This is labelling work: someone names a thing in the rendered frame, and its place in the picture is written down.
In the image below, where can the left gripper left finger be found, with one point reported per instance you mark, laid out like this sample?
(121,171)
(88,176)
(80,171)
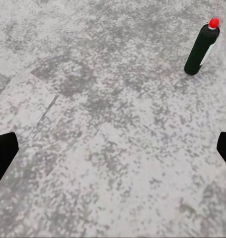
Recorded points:
(8,150)

